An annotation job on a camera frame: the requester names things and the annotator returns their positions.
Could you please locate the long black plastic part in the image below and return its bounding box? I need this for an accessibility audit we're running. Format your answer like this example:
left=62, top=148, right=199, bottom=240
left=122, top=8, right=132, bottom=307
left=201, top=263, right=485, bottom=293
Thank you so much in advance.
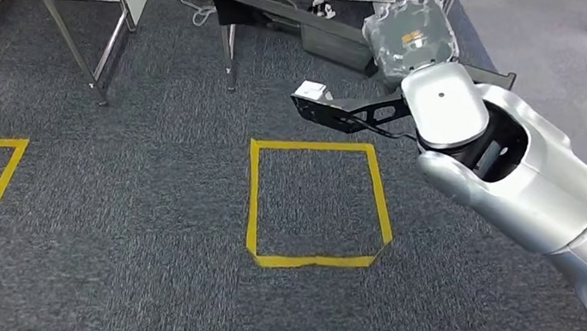
left=196, top=0, right=524, bottom=99

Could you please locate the black right camera bracket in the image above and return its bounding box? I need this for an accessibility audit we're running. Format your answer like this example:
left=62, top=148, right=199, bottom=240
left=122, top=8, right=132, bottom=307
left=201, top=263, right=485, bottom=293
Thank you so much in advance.
left=286, top=78, right=416, bottom=144

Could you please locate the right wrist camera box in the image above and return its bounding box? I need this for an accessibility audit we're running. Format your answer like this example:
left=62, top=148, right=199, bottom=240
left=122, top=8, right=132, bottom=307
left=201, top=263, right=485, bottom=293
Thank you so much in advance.
left=292, top=78, right=335, bottom=105

